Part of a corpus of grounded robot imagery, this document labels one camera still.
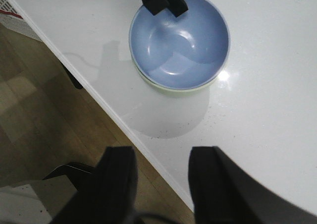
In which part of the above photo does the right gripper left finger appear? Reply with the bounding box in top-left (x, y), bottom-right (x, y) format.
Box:
top-left (51, 146), bottom-right (138, 224)

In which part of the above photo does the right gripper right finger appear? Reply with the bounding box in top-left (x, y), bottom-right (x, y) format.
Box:
top-left (188, 146), bottom-right (317, 224)

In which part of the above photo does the blue bowl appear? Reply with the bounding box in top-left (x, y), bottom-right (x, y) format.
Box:
top-left (128, 0), bottom-right (231, 90)

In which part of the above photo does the green bowl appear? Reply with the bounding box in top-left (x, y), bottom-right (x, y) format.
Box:
top-left (131, 54), bottom-right (228, 93)

